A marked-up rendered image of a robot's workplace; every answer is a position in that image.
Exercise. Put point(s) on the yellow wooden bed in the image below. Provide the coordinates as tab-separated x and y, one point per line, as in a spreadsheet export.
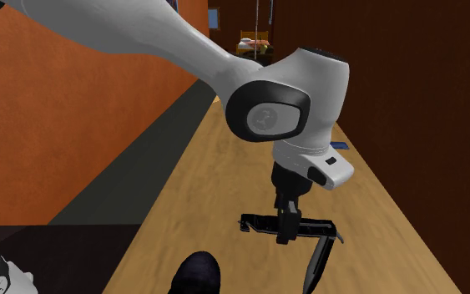
247	44

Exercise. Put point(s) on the blue framed window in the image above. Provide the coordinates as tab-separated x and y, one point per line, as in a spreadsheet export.
213	18

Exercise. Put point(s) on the blue flat book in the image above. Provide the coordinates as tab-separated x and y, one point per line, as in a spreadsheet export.
340	145

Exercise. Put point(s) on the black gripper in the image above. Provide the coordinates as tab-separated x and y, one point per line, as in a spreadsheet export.
289	179

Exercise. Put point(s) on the dark rounded object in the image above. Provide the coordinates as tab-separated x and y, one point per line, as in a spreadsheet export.
198	275

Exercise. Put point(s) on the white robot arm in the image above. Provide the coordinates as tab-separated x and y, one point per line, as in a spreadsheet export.
169	36

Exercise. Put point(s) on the dark robot stand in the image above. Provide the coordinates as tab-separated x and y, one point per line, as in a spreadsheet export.
63	260

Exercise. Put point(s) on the black angled kitchen tool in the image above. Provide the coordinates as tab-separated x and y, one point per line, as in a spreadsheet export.
259	224

